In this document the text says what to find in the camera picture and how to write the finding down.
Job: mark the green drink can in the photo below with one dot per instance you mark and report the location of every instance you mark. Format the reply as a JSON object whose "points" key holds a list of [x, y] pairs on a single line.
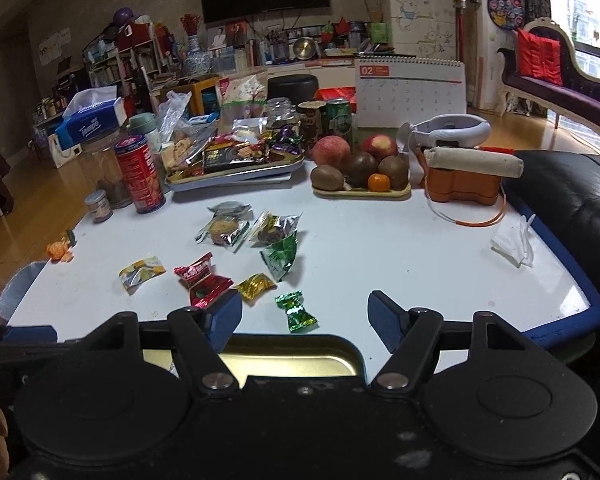
{"points": [[339, 120]]}

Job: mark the wall poster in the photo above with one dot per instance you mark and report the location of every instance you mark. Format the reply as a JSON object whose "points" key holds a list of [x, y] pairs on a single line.
{"points": [[55, 47]]}

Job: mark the clear packet with round pastry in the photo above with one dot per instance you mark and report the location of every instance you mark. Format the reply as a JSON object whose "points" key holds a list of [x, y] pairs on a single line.
{"points": [[222, 232]]}

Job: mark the desk calendar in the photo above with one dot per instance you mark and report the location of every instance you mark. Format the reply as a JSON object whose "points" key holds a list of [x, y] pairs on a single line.
{"points": [[410, 97]]}

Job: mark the black stool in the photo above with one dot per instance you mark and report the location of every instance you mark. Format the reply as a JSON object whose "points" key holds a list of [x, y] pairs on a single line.
{"points": [[292, 87]]}

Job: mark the clear plastic bag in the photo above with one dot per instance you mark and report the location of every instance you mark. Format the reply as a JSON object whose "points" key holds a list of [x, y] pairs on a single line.
{"points": [[172, 112]]}

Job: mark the red tin can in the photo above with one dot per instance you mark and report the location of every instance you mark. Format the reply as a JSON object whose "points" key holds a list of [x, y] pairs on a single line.
{"points": [[140, 175]]}

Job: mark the dark drink can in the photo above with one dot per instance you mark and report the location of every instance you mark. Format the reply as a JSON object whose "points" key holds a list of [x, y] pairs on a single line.
{"points": [[311, 125]]}

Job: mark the green candy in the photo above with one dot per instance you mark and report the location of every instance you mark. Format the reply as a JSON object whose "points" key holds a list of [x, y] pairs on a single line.
{"points": [[295, 311]]}

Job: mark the small tangerine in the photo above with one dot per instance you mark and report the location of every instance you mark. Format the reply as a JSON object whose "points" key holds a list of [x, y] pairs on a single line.
{"points": [[378, 183]]}

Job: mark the purple ball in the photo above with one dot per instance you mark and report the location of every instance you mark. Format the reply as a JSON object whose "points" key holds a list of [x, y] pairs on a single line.
{"points": [[123, 16]]}

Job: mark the silver snack packet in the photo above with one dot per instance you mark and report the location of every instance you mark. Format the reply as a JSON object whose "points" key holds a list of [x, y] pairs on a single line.
{"points": [[230, 208]]}

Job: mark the beige rolled cloth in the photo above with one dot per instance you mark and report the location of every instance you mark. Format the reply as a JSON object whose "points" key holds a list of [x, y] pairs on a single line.
{"points": [[475, 162]]}

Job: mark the white neck massager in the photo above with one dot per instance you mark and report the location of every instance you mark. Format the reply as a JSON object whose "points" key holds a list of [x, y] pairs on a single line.
{"points": [[455, 130]]}

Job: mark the blue and white vase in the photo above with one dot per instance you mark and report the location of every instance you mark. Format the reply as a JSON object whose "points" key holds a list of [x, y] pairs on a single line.
{"points": [[197, 60]]}

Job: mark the red box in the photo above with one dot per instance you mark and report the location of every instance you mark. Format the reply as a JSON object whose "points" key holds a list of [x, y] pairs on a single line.
{"points": [[336, 95]]}

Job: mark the gold candy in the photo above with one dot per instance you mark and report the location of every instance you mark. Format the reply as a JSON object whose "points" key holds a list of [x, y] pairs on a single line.
{"points": [[255, 287]]}

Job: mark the red and green snack packet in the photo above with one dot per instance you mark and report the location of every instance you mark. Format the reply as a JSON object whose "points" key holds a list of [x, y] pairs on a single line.
{"points": [[207, 292]]}

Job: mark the crumpled white tissue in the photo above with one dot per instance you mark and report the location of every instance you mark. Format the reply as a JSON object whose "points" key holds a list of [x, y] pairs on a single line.
{"points": [[512, 245]]}

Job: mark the dark brown round fruit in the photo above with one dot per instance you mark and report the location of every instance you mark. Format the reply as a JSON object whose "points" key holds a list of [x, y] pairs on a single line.
{"points": [[361, 169], [394, 172]]}

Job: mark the red cushion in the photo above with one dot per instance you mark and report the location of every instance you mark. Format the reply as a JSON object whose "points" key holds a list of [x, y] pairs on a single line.
{"points": [[540, 57]]}

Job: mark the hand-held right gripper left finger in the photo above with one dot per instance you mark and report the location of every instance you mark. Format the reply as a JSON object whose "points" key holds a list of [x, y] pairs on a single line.
{"points": [[225, 317]]}

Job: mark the bookshelf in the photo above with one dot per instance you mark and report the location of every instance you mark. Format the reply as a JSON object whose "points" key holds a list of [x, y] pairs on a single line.
{"points": [[122, 62]]}

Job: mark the black leather sofa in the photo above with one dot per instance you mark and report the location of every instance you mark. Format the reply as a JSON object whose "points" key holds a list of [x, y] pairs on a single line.
{"points": [[570, 195]]}

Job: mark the round colourful wall decoration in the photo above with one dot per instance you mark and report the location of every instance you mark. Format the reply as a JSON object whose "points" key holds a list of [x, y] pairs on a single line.
{"points": [[506, 9]]}

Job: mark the gold metal tray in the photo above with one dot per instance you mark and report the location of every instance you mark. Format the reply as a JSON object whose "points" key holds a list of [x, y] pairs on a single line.
{"points": [[290, 357]]}

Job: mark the purple chaise longue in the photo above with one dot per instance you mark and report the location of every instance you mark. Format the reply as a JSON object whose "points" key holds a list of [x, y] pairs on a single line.
{"points": [[575, 87]]}

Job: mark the red flowers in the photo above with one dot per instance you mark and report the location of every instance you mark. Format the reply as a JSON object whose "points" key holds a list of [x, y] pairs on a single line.
{"points": [[191, 24]]}

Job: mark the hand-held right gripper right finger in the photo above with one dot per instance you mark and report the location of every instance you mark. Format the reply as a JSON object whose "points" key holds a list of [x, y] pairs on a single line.
{"points": [[385, 321]]}

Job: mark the snack bag with tree print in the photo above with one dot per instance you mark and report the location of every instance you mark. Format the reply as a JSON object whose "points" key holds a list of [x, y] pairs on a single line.
{"points": [[242, 97]]}

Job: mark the brown kiwi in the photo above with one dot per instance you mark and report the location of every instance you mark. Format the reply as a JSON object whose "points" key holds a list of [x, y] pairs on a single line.
{"points": [[327, 177]]}

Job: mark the yellow and white snack packet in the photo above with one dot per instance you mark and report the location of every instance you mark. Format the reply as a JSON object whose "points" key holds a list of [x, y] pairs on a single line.
{"points": [[141, 272]]}

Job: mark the pale green mug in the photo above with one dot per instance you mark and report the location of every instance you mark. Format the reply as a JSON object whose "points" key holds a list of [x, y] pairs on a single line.
{"points": [[144, 130]]}

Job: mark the white cabinet with cartoon stickers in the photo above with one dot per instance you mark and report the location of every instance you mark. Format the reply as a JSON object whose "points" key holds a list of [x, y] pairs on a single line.
{"points": [[420, 15]]}

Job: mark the metal bowl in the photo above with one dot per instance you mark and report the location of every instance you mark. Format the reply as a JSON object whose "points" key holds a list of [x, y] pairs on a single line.
{"points": [[304, 48]]}

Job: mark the orange box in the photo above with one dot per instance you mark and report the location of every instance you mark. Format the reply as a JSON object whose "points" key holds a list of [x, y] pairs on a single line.
{"points": [[460, 190]]}

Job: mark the pile of assorted snacks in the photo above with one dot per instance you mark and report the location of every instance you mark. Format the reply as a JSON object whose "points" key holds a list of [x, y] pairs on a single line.
{"points": [[230, 152]]}

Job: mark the blue table edge cover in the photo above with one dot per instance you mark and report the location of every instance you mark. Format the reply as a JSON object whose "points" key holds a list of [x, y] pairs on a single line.
{"points": [[570, 325]]}

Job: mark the pink peach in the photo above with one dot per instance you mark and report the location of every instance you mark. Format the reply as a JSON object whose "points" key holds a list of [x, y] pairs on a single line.
{"points": [[330, 151], [379, 146]]}

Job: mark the tall glass jar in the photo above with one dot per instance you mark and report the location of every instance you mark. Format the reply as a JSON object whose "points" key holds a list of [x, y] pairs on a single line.
{"points": [[102, 170]]}

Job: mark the beige fruit tray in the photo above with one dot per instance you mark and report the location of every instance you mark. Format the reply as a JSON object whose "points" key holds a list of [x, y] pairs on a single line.
{"points": [[325, 194]]}

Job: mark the clear glass jar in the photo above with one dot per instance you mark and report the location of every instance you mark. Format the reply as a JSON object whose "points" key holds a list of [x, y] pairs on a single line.
{"points": [[282, 112]]}

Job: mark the small lidded jar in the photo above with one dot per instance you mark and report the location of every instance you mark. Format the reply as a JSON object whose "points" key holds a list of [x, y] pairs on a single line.
{"points": [[99, 207]]}

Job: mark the orange peel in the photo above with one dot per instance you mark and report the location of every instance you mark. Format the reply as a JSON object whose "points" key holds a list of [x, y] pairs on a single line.
{"points": [[57, 251]]}

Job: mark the bin with plastic bag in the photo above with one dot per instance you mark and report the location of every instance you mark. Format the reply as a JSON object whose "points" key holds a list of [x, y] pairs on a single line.
{"points": [[22, 290]]}

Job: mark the blue tissue box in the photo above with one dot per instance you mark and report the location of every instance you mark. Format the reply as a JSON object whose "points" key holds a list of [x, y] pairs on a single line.
{"points": [[87, 127]]}

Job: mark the clear packet with brown cookie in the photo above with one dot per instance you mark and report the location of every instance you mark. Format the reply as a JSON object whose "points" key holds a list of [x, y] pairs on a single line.
{"points": [[272, 230]]}

